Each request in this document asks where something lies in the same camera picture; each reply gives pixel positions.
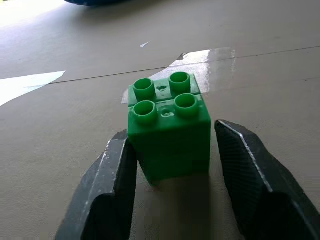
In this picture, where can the green studded building block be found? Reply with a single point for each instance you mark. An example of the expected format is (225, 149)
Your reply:
(170, 140)

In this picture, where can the dark blue rounded object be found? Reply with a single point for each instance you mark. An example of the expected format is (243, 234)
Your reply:
(100, 2)

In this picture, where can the clear tape strip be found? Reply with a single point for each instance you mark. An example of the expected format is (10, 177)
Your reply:
(200, 67)

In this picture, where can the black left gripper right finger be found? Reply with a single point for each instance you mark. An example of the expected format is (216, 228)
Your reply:
(262, 190)

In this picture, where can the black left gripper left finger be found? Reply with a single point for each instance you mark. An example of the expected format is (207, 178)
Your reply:
(105, 190)

